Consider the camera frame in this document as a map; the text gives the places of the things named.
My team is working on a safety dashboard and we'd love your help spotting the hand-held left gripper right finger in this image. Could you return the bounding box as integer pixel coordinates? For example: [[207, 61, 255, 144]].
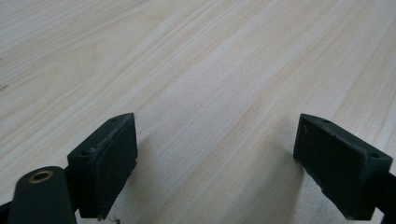
[[292, 113, 394, 221]]

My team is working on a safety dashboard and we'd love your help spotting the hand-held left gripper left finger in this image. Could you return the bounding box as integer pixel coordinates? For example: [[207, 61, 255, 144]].
[[66, 112, 138, 221]]

